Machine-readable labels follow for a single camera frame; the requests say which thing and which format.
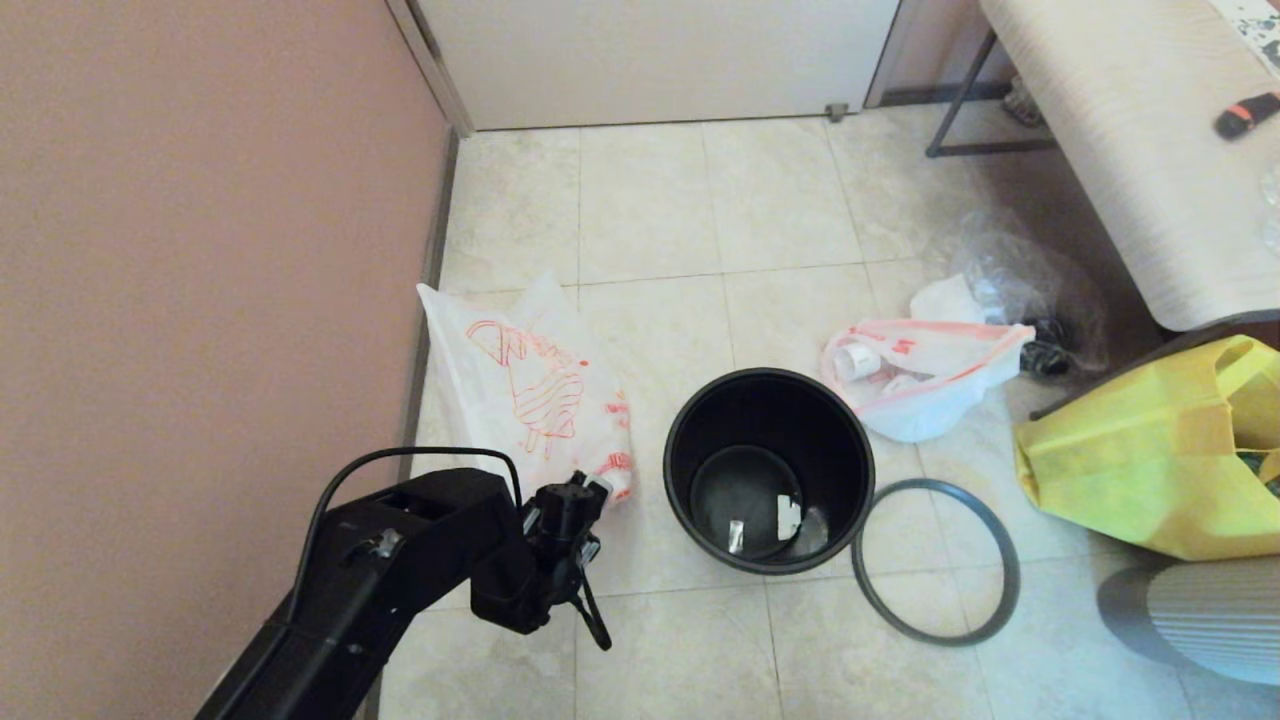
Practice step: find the wood grain table black frame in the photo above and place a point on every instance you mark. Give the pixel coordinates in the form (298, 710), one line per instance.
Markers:
(1130, 150)

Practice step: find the grey ribbed rounded object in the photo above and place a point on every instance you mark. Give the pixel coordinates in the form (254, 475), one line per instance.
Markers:
(1210, 620)

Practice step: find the clear crumpled plastic bag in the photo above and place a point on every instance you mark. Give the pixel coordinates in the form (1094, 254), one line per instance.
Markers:
(1030, 270)

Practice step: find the black orange marker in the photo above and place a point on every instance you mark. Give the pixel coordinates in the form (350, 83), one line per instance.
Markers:
(1247, 116)

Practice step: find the white paper scrap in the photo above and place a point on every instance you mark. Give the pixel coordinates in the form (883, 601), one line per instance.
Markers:
(789, 515)

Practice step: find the grey shoe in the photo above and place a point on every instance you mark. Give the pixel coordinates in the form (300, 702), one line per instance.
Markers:
(1022, 105)

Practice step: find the yellow plastic bag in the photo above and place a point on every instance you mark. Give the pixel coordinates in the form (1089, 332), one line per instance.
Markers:
(1130, 460)

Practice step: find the black round trash bin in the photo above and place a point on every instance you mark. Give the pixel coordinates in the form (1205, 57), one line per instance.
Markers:
(700, 440)

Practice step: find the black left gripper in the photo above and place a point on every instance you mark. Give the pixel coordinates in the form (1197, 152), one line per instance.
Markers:
(565, 530)

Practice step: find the printed paper sheet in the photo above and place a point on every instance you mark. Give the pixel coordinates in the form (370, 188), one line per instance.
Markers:
(1258, 22)

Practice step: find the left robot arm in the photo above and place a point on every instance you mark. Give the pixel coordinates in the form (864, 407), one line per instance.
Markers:
(400, 540)

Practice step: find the white red bag with rubbish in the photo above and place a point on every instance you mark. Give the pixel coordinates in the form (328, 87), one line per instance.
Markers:
(920, 410)

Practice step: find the white door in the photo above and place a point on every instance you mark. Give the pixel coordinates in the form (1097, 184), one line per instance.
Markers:
(650, 60)

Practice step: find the white paper cup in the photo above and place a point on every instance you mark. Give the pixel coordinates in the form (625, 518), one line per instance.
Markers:
(858, 362)

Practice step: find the small silver scrap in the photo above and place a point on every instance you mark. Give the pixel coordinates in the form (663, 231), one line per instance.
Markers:
(736, 537)

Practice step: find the black tangled item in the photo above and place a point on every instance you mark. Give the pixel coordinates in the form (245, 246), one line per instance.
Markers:
(1050, 350)

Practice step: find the metal door stop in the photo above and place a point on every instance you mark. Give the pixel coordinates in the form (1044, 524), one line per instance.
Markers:
(837, 113)

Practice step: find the white bag with red print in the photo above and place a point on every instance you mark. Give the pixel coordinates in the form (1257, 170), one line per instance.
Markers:
(520, 400)

